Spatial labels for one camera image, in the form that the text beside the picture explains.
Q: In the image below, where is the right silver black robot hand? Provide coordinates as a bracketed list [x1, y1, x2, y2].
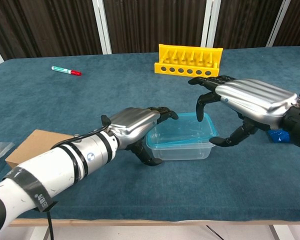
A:
[187, 75, 298, 147]

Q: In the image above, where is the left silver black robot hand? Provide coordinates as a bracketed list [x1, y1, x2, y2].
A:
[100, 106, 180, 167]

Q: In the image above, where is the clear teal plastic container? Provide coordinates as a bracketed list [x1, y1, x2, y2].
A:
[145, 112, 220, 161]

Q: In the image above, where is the brown cardboard box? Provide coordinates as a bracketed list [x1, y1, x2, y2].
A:
[4, 129, 77, 170]

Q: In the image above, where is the blue table cloth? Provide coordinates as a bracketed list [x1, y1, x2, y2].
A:
[0, 45, 300, 222]

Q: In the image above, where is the blue wrapped packet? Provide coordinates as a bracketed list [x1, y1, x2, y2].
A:
[266, 129, 290, 144]

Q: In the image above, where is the yellow plastic tube rack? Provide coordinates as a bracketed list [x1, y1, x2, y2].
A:
[154, 43, 224, 77]

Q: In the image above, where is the green marker red cap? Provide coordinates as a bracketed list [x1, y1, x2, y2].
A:
[51, 65, 83, 76]

